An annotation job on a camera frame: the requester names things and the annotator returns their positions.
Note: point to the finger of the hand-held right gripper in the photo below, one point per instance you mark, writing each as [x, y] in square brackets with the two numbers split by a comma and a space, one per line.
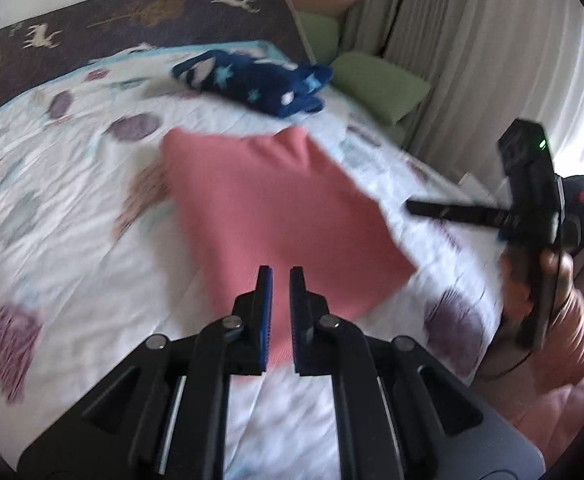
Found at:
[461, 212]

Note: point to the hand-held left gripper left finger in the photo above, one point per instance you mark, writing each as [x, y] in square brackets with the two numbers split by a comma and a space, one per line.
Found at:
[267, 312]

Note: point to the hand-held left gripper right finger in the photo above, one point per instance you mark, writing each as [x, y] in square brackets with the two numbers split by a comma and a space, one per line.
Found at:
[296, 317]

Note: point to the pink knit garment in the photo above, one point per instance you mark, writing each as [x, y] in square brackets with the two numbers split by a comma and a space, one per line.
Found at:
[272, 200]

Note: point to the person's right hand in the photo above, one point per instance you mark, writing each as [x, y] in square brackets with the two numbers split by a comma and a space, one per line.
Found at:
[509, 290]

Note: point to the large green pillow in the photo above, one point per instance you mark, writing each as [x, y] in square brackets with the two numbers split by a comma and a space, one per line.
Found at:
[381, 85]

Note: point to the grey striped curtain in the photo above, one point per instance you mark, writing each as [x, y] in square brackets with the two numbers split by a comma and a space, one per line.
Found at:
[471, 35]

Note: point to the black floor stand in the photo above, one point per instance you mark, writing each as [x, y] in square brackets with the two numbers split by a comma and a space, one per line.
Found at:
[396, 15]

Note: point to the white shell-print quilt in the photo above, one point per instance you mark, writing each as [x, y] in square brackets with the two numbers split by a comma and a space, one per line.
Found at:
[72, 210]

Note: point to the person's pink quilted clothing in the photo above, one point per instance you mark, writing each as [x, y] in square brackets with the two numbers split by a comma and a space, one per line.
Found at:
[566, 420]

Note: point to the small green pillow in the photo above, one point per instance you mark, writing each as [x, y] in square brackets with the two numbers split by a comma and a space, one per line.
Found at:
[319, 35]

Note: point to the navy star-print fleece garment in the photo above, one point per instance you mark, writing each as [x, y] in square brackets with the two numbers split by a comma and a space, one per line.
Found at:
[252, 82]

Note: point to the dark deer-print bed cover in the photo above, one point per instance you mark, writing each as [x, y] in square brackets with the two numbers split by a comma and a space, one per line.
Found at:
[122, 30]

